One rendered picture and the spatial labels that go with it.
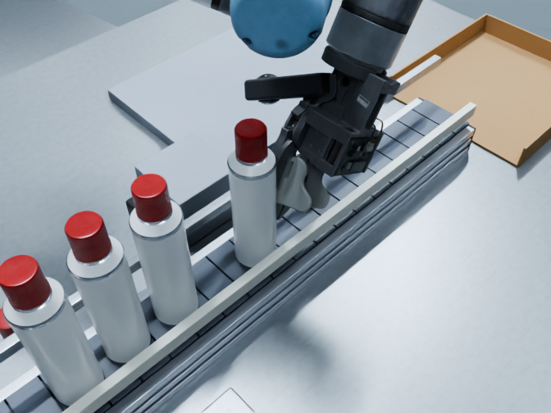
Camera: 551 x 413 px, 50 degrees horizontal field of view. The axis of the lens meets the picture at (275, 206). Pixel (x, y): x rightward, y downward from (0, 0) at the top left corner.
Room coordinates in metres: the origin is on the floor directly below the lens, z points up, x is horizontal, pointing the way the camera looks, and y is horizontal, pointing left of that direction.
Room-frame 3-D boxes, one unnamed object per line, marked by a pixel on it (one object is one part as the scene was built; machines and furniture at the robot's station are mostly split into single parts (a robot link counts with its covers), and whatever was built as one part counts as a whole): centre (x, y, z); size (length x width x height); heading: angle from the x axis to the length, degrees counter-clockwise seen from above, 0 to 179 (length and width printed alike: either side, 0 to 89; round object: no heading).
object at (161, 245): (0.37, 0.11, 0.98); 0.05 x 0.05 x 0.20
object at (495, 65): (0.86, -0.39, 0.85); 0.30 x 0.26 x 0.04; 134
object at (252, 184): (0.45, 0.02, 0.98); 0.05 x 0.05 x 0.20
